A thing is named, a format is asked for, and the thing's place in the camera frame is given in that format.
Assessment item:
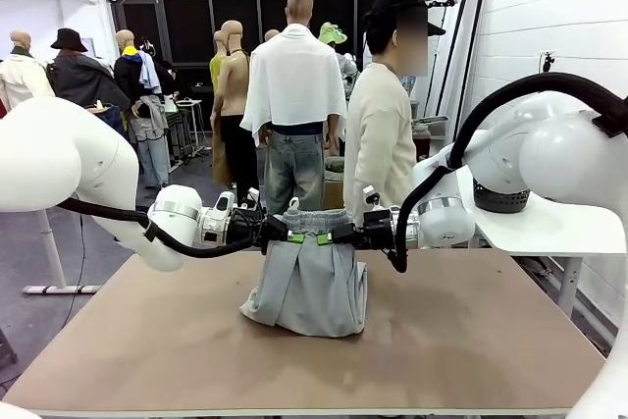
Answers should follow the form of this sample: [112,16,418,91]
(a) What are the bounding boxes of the person in cream sweater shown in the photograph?
[342,0,447,214]

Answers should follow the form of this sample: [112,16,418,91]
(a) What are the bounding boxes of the person's right forearm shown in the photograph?
[375,143,418,209]

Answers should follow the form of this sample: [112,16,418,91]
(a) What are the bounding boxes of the mannequin with yellow scarf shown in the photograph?
[113,28,173,189]

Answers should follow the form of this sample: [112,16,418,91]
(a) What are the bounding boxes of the white table striped foot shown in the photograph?
[22,210,102,295]

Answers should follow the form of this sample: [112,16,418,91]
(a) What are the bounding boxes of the small white table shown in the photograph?
[169,97,205,165]

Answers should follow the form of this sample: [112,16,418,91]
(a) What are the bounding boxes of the mannequin in white shirt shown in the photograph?
[239,0,348,217]

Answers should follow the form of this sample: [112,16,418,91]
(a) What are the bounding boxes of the dark grey perforated basket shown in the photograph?
[473,178,532,214]

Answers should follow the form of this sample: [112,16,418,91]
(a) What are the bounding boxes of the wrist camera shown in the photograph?
[243,186,264,212]
[361,185,383,214]

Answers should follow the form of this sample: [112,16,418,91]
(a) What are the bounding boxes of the mannequin in yellow top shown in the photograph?
[209,29,230,91]

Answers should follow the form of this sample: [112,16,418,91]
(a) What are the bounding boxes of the black-framed white panel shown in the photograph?
[424,0,475,121]
[458,0,492,121]

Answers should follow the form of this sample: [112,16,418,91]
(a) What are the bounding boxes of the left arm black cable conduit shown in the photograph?
[57,196,269,259]

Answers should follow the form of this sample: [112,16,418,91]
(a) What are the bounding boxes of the olive green cloth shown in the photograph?
[323,156,347,183]

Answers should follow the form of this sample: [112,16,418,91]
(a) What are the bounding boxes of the mannequin with black hat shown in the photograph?
[46,27,131,138]

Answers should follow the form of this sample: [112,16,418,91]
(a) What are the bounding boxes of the mannequin in white jacket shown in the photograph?
[0,29,56,114]

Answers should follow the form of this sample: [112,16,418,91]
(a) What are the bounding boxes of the bare tan mannequin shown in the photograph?
[210,20,261,204]

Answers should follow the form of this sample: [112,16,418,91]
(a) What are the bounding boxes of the cardboard box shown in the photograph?
[321,179,345,212]

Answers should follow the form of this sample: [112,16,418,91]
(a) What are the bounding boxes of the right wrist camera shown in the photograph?
[361,185,383,214]

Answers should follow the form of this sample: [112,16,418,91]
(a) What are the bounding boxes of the grey training pants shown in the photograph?
[238,196,369,339]

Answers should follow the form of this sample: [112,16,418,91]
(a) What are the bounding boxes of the mannequin with green hat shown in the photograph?
[317,21,362,96]

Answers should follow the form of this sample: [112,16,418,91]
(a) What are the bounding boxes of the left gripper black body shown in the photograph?
[231,205,270,248]

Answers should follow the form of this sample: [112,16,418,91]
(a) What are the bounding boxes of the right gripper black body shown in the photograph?
[362,209,398,249]

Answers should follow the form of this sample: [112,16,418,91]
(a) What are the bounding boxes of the black cap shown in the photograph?
[365,0,446,37]

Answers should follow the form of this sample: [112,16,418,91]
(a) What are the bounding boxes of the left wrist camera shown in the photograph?
[243,186,264,212]

